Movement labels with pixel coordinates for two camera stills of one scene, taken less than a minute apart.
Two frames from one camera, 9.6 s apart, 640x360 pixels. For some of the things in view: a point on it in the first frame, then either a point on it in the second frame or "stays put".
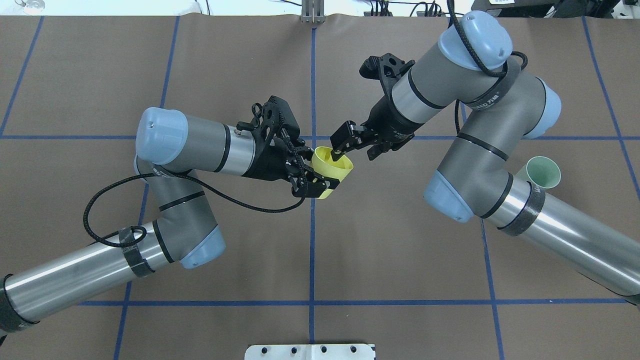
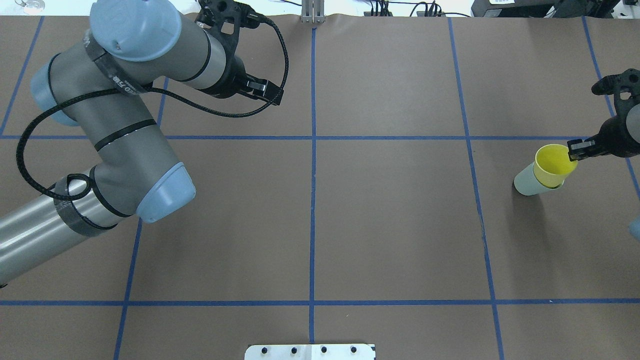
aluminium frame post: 313,11 stays put
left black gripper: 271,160 → 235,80
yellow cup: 322,162 → 552,165
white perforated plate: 310,352 stays put
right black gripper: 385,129 → 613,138
